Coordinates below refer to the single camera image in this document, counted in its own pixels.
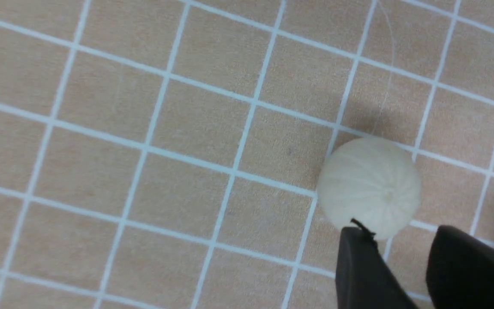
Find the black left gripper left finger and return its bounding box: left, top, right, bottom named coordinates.
left=335, top=219, right=417, bottom=309

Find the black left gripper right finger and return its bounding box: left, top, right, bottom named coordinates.
left=426, top=225, right=494, bottom=309

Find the white bun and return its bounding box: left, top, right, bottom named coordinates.
left=316, top=137, right=422, bottom=240

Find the checkered beige tablecloth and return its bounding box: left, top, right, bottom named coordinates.
left=0, top=0, right=494, bottom=309

